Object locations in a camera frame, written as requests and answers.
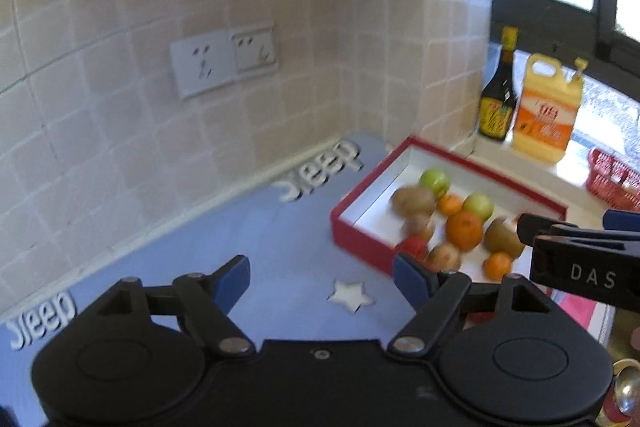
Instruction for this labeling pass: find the white wall socket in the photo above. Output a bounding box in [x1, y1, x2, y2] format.
[169, 30, 235, 100]

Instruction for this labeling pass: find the blue Sleep Tight mat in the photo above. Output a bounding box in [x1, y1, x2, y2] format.
[0, 133, 421, 427]

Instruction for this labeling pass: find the red strawberry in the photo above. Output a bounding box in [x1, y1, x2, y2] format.
[394, 235, 428, 261]

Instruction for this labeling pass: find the red plastic basket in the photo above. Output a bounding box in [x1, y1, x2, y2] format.
[586, 147, 639, 213]

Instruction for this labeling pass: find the red white box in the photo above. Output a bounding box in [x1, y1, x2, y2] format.
[331, 136, 566, 283]

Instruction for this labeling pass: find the small mandarin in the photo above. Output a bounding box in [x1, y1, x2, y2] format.
[437, 193, 463, 218]
[483, 251, 513, 282]

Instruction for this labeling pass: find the brown kiwi small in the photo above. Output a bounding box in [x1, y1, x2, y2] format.
[402, 213, 435, 242]

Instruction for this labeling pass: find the brown kiwi top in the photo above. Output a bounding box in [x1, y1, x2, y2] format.
[390, 186, 436, 218]

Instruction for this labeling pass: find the green apple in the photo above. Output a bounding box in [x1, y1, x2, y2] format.
[462, 193, 495, 222]
[419, 168, 451, 199]

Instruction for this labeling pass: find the yellow detergent jug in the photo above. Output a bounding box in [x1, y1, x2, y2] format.
[511, 53, 588, 165]

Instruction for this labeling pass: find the small mandarin back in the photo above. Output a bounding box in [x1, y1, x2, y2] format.
[437, 193, 463, 218]

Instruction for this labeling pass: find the small mandarin front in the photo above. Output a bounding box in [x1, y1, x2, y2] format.
[483, 251, 513, 282]

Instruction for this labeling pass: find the metal spoon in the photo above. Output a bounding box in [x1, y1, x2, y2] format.
[613, 362, 640, 417]

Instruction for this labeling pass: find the large orange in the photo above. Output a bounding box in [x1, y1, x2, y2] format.
[445, 210, 484, 253]

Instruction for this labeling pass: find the dark soy sauce bottle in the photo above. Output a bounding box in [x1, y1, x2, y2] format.
[478, 26, 518, 142]

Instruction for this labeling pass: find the tan striped round fruit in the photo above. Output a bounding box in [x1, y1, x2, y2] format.
[425, 242, 462, 272]

